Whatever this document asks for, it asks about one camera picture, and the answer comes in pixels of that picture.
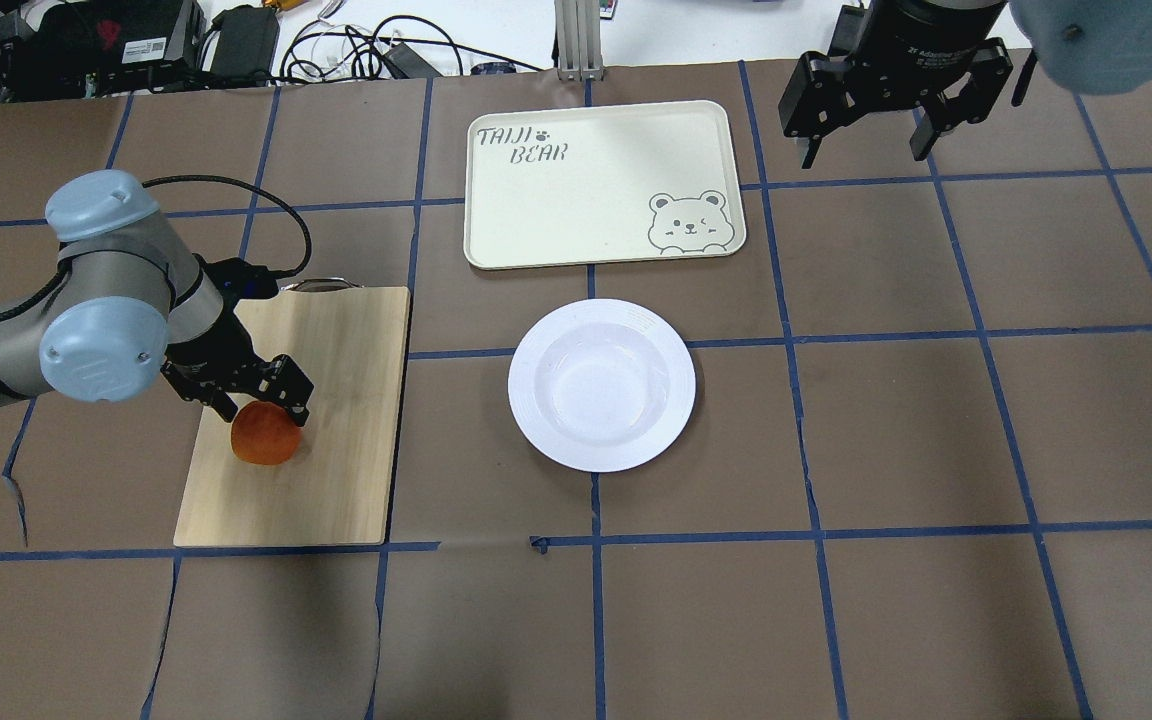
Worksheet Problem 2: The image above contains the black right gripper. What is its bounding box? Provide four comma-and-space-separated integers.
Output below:
778, 1, 1011, 170

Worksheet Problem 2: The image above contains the aluminium frame post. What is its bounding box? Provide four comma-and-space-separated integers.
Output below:
554, 0, 605, 82

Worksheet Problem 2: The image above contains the orange fruit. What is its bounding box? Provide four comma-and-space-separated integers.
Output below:
229, 400, 303, 467

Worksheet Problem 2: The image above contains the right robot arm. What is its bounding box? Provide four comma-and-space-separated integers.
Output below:
778, 1, 1152, 168

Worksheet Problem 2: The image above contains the wooden cutting board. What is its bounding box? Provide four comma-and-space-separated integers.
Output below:
174, 287, 411, 548

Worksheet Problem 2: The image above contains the cream bear tray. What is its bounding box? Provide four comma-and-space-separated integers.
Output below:
463, 100, 748, 270

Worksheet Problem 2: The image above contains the black power brick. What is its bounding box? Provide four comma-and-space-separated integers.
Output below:
207, 5, 279, 88

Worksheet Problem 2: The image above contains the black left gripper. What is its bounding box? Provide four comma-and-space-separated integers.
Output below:
160, 320, 314, 429

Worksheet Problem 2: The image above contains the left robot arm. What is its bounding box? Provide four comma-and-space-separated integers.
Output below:
0, 169, 314, 427

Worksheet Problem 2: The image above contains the white round plate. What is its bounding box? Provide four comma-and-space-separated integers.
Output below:
507, 300, 698, 473

